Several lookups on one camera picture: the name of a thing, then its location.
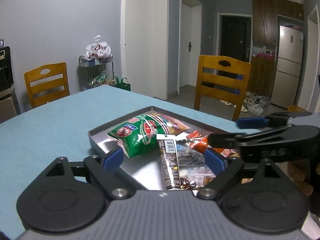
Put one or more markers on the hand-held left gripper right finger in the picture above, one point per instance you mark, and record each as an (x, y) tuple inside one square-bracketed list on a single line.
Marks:
[(215, 158)]

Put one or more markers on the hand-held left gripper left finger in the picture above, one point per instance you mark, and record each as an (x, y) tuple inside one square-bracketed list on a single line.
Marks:
[(113, 158)]

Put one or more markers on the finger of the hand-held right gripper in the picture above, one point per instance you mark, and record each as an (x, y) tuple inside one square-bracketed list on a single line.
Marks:
[(252, 122), (225, 140)]

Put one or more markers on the orange snack bar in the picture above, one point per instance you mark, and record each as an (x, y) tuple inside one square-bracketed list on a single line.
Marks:
[(221, 152)]

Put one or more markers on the clear nut bag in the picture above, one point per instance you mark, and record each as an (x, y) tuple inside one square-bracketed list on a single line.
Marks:
[(191, 157)]

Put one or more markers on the grey cardboard box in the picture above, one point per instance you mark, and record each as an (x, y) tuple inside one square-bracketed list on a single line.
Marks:
[(140, 170)]

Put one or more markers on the brown foil candy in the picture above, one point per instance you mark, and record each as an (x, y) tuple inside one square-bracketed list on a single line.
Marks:
[(188, 183)]

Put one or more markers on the green cracker bag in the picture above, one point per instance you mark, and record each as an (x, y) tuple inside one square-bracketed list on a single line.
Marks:
[(142, 135)]

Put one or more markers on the dark brown snack stick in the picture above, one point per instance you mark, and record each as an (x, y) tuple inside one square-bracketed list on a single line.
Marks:
[(168, 162)]

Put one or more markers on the person's right hand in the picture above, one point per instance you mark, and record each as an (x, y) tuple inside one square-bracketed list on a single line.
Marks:
[(300, 177)]

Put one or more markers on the pile of shoes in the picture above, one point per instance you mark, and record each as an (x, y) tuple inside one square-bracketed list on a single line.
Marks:
[(252, 103)]

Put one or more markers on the wooden chair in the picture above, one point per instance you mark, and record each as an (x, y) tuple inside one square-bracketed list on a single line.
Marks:
[(46, 85), (222, 80)]

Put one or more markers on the white refrigerator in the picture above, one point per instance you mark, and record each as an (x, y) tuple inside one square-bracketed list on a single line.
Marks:
[(288, 65)]

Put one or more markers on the red items on cabinet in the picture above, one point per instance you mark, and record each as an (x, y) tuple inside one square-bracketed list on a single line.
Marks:
[(263, 55)]

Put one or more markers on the green tote bag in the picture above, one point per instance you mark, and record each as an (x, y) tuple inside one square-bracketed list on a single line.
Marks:
[(123, 83)]

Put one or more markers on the metal cart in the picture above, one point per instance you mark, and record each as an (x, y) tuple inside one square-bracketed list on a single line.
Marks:
[(96, 76)]

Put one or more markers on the dark door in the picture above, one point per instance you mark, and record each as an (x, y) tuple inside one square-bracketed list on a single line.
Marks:
[(233, 37)]

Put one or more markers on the dark wooden cabinet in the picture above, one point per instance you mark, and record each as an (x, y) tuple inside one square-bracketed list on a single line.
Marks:
[(265, 17)]

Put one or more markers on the white plastic bag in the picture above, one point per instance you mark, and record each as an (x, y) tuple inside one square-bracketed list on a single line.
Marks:
[(98, 50)]

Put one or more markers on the black water dispenser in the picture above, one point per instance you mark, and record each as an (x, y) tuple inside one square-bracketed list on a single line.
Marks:
[(6, 85)]

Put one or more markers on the white door frame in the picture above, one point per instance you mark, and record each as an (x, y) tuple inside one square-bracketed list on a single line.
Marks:
[(312, 62)]

